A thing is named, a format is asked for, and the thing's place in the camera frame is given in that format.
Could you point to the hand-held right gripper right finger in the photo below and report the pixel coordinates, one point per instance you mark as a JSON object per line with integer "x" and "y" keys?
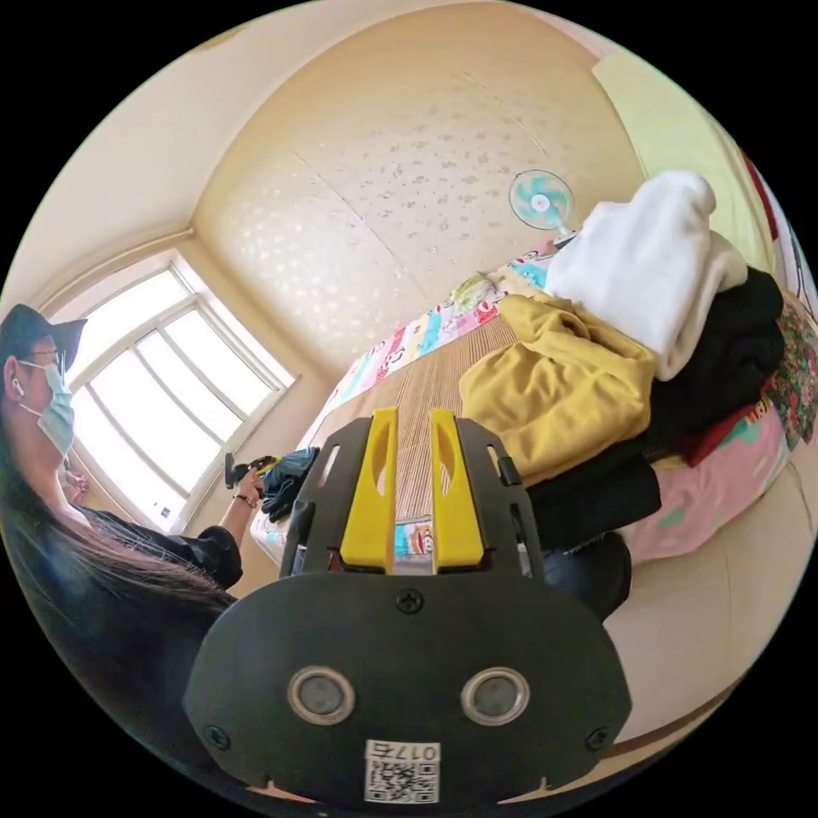
{"x": 455, "y": 511}

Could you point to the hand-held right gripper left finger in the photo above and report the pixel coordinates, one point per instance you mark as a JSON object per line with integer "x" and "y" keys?
{"x": 364, "y": 511}

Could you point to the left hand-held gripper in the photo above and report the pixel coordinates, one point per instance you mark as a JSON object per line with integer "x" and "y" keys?
{"x": 243, "y": 471}

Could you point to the blue jeans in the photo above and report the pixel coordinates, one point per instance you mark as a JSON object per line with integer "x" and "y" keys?
{"x": 291, "y": 482}

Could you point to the person's left forearm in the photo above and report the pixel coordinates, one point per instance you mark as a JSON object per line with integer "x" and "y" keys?
{"x": 235, "y": 521}

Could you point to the person's left hand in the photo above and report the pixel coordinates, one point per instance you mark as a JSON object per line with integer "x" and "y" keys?
{"x": 248, "y": 491}

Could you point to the window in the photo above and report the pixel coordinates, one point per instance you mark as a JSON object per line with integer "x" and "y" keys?
{"x": 166, "y": 390}

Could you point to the bed with woven mat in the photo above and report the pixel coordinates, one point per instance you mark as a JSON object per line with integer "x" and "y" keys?
{"x": 425, "y": 383}

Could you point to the pile of clothes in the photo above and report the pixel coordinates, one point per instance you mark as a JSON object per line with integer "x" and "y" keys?
{"x": 575, "y": 396}

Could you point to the person's body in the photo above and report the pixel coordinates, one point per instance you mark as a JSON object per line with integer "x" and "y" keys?
{"x": 96, "y": 575}

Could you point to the fan with turquoise blades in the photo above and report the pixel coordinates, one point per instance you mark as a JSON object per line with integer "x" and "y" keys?
{"x": 540, "y": 203}

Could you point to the floral pillow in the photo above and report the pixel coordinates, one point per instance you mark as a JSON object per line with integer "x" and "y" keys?
{"x": 797, "y": 370}

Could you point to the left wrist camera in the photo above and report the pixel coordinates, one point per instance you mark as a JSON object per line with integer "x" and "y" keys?
{"x": 228, "y": 470}

